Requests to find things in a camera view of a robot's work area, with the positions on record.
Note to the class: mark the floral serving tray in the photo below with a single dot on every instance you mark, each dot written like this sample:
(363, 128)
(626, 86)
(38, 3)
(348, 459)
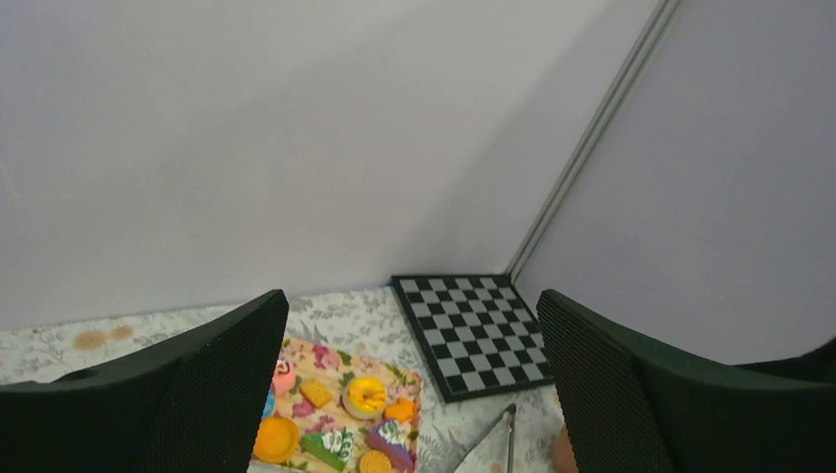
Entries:
(335, 368)

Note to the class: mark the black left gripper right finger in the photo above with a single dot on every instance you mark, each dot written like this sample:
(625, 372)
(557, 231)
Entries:
(632, 403)

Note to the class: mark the aluminium corner post right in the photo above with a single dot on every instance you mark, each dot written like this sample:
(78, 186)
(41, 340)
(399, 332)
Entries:
(622, 84)

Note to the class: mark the blue donut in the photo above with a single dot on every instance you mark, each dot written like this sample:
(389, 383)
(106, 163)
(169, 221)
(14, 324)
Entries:
(269, 407)

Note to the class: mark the orange star cookie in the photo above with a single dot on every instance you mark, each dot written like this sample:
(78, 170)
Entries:
(402, 411)

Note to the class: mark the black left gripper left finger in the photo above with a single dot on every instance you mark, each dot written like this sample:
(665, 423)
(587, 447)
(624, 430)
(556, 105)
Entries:
(190, 403)

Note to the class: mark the purple cake slice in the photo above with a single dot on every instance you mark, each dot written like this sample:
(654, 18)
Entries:
(390, 438)

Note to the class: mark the yellow frosted donut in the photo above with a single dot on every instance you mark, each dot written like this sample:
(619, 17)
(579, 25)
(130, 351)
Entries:
(364, 397)

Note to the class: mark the orange round tart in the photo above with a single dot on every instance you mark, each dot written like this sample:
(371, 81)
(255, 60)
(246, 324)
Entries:
(276, 441)

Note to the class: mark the round waffle biscuit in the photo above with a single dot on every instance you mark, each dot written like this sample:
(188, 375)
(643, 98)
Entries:
(374, 461)

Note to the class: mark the pink roll cake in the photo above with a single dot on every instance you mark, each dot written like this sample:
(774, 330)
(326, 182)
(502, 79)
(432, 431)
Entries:
(284, 378)

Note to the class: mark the black grey chessboard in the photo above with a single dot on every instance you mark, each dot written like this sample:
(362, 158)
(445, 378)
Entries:
(477, 335)

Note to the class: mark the square cracker biscuit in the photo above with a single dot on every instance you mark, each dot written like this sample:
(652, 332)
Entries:
(315, 393)

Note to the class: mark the green cake slice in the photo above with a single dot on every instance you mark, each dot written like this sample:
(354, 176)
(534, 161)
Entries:
(334, 447)

